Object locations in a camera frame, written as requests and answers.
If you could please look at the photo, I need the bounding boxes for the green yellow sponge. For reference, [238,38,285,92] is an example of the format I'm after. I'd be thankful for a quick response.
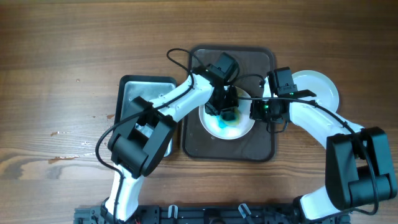
[220,110,240,126]

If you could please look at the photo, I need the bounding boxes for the white plate blue streak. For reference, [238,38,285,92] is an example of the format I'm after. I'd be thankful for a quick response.
[199,87,254,140]

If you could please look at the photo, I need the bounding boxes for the brown serving tray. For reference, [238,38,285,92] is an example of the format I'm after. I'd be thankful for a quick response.
[181,45,276,162]

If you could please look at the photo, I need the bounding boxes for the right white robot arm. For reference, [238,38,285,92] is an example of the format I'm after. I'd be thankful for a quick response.
[250,90,397,223]

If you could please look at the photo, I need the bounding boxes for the black soapy water tray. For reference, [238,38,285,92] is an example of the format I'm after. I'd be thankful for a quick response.
[114,74,181,157]

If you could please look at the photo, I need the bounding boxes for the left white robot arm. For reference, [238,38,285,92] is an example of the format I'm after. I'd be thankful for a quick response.
[100,68,237,223]

